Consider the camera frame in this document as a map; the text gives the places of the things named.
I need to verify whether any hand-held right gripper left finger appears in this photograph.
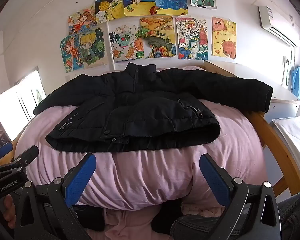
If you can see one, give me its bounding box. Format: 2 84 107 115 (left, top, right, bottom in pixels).
14 152 98 240

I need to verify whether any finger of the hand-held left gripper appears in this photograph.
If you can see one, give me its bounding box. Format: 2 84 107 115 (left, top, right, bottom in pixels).
14 145 39 166
0 142 14 166

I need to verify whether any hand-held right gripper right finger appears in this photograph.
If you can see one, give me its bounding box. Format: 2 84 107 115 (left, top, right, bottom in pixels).
199 153 282 240

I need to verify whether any black padded jacket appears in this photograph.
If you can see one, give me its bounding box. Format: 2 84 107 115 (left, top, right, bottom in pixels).
33 62 274 153

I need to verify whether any person's left hand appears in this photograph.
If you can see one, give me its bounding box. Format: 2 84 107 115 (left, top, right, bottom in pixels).
0 195 17 227

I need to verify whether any pink blanket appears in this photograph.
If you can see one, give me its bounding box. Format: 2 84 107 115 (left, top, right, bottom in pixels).
15 66 268 212

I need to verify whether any window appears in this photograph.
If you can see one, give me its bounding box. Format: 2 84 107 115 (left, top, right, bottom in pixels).
0 66 47 140

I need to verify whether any pink fluffy cloth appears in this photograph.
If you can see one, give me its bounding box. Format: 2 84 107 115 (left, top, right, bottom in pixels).
85 200 227 240

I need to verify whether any person's leg in dark jeans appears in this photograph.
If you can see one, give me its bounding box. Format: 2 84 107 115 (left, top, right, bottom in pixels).
170 187 300 240

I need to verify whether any white padded cloth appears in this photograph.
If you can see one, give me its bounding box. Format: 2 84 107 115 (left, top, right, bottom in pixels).
270 115 300 173

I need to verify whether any white cabinet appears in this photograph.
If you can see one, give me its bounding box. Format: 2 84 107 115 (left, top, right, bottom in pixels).
204 60 300 130

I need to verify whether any white air conditioner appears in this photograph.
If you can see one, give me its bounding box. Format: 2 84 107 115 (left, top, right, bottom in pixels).
258 5 300 48

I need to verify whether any wooden bed frame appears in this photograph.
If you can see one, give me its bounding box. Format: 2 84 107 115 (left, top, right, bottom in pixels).
197 65 300 196

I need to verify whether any white wall plug cable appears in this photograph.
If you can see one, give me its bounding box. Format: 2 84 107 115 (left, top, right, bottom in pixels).
282 56 291 87

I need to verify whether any group of colourful wall drawings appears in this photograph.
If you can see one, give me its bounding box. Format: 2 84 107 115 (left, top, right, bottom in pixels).
60 0 238 73

